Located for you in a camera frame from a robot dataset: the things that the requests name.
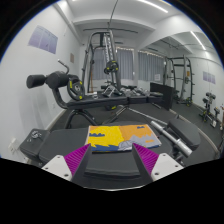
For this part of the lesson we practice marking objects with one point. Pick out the small brown wall sign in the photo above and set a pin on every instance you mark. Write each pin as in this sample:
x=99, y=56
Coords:
x=71, y=58

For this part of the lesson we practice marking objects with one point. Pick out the black padded seat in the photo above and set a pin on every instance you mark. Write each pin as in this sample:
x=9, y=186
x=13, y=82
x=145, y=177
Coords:
x=185, y=131

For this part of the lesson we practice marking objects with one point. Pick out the black yellow small exercise machines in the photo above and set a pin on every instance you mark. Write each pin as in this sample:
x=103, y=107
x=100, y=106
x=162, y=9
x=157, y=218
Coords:
x=210, y=108

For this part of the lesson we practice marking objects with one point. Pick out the chrome barbell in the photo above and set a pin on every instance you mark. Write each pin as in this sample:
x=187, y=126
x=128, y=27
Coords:
x=173, y=140

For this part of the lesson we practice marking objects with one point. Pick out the black flat padded bench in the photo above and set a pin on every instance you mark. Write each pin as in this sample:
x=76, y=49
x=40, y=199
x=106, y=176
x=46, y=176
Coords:
x=60, y=143

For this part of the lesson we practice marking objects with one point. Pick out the white wall socket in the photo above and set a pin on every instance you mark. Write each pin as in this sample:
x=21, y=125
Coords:
x=12, y=145

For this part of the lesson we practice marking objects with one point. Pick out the grey smith machine frame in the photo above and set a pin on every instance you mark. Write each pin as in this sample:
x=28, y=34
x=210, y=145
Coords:
x=108, y=50

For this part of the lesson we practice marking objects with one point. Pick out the black power rack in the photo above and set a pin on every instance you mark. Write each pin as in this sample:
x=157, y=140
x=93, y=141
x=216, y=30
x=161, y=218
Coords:
x=182, y=80

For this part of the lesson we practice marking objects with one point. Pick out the purple wall poster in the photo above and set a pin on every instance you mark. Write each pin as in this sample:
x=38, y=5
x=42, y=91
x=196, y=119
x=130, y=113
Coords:
x=43, y=39

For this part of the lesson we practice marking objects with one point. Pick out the black yellow-marked weight plate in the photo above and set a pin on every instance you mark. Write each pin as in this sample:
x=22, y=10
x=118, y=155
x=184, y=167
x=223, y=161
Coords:
x=76, y=88

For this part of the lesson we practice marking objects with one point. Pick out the black bench with leg rollers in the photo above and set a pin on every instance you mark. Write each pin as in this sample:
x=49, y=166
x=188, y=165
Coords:
x=100, y=100

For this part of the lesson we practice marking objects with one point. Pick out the black weight plate on machine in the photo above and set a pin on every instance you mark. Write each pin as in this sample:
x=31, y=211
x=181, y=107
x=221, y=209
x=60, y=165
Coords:
x=111, y=67

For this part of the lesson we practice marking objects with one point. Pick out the chrome dumbbell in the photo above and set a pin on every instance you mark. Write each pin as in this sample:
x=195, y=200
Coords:
x=125, y=91
x=140, y=91

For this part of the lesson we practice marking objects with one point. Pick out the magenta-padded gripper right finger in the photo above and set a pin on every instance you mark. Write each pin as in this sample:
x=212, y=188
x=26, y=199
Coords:
x=146, y=159

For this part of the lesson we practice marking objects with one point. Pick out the black plyo box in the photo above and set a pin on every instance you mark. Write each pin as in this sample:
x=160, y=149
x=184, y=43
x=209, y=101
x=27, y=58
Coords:
x=163, y=95

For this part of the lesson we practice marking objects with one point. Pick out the yellow orange printed towel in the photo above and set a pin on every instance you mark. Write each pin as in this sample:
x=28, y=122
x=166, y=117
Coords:
x=120, y=137

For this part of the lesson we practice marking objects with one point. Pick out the pair of purple wall posters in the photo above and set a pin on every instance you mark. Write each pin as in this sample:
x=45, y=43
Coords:
x=209, y=77

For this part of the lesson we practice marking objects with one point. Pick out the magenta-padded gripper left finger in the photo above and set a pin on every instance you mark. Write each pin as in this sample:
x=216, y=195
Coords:
x=77, y=159

